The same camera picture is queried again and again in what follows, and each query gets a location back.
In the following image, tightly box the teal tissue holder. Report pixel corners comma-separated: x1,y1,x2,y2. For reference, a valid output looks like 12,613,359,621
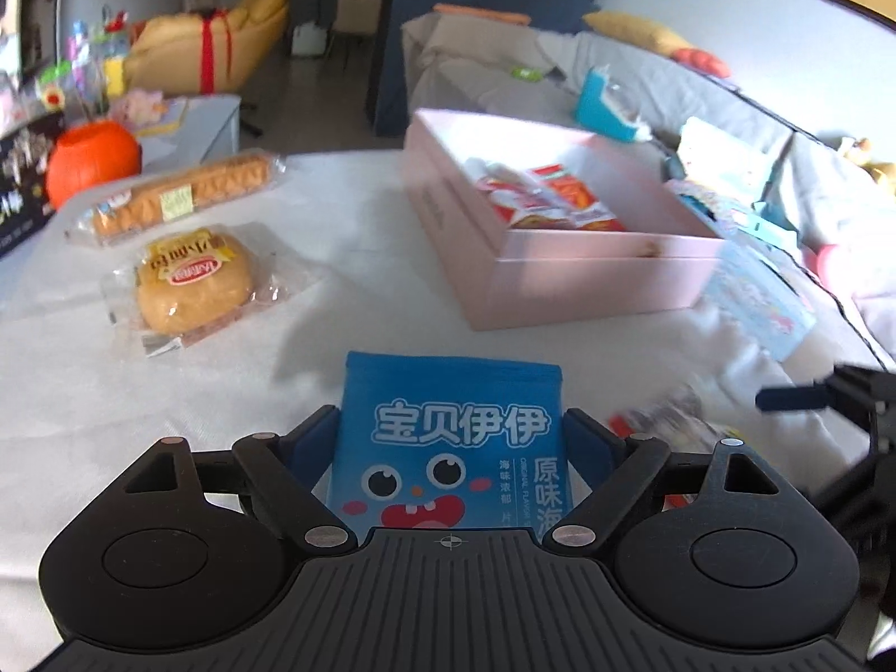
575,66,657,144

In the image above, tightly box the yellow plush toy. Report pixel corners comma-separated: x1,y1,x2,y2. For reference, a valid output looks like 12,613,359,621
836,136,896,195

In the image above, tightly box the pink cardboard box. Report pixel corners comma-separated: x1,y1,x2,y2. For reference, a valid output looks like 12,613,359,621
402,147,724,333

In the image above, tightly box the orange pillow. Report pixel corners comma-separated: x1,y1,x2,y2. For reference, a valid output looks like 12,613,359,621
670,46,732,80

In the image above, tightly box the pink gift box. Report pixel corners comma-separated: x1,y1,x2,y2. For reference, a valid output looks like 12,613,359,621
404,108,727,265

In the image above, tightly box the small red white snack packet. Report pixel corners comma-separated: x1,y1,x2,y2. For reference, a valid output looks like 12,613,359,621
474,160,562,226

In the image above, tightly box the light blue cardboard packaging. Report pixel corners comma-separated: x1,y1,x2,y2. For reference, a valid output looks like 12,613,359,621
661,177,800,251

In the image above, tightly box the red ribbon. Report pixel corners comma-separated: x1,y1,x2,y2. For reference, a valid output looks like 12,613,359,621
198,7,230,95

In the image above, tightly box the long orange cushion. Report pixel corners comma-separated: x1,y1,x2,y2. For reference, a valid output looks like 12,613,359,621
432,3,534,24

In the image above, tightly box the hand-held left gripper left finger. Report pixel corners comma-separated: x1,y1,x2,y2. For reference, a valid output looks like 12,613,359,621
119,404,362,556

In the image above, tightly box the black box white print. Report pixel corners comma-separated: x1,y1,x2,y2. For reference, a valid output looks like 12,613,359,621
0,110,69,258

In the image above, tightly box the pale flat board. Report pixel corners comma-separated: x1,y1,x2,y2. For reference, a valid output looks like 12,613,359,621
132,94,244,164

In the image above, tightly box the yellow pillow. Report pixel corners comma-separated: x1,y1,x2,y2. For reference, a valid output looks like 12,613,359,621
581,10,692,58

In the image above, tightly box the red striped snack packet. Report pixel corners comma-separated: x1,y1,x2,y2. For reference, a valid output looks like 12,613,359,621
534,164,629,234

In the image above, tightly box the long bread packet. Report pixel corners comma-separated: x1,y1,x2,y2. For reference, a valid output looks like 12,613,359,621
64,150,288,249

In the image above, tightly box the pink plush toy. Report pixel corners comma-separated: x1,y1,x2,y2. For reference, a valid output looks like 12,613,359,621
114,87,170,125

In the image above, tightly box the beige chair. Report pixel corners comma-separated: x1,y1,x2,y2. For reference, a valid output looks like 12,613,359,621
334,0,388,38

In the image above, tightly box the white colourful card pack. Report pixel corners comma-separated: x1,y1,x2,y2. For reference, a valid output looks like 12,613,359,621
676,115,772,192

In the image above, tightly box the round bun packet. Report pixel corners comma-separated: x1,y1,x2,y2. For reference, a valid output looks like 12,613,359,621
101,222,328,360

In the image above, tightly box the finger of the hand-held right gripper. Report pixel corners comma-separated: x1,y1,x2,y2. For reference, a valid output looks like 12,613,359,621
754,378,841,413

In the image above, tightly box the blue cartoon snack packet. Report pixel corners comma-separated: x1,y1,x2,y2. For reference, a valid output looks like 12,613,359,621
325,351,576,534

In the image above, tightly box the pink soft toy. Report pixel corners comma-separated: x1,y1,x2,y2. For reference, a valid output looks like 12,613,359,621
804,242,853,296

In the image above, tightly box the blue cartoon card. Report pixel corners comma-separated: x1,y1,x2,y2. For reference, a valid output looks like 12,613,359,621
698,244,820,363

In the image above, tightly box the red snack packet clear window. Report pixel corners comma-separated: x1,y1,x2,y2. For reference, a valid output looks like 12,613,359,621
606,390,752,506

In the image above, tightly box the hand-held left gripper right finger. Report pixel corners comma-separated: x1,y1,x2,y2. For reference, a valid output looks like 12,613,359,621
542,408,800,557

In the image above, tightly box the orange pumpkin bowl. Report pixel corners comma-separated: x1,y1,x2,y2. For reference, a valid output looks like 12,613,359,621
45,120,143,210

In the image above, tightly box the yellow sofa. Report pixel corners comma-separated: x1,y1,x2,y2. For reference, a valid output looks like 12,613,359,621
122,0,300,97

